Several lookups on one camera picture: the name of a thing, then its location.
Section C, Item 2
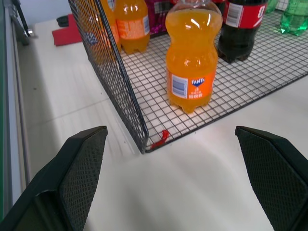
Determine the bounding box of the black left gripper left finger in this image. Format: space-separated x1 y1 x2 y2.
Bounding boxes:
0 125 108 231

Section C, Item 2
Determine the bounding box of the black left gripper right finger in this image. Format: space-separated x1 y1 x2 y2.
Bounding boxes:
234 126 308 231

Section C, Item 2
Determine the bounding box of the orange Fanta soda bottle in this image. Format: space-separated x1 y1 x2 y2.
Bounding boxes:
97 0 122 61
114 0 151 54
165 0 223 114

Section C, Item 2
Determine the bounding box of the red zip tie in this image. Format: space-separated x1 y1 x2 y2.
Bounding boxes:
151 129 171 148

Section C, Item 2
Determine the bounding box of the red box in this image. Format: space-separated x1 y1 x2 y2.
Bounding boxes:
51 13 83 47

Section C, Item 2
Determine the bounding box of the dark cola bottle red label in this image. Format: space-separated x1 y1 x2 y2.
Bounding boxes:
217 0 269 64

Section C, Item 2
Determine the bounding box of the green soda bottle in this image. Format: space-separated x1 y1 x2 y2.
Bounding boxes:
280 0 308 37
264 0 278 14

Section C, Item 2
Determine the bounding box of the black round object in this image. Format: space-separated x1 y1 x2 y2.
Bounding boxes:
56 15 70 27

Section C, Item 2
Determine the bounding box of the purple snack bag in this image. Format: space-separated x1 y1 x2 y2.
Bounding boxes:
145 0 179 34

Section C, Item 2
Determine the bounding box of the black wire mesh basket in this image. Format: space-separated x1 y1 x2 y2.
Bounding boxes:
68 0 308 154

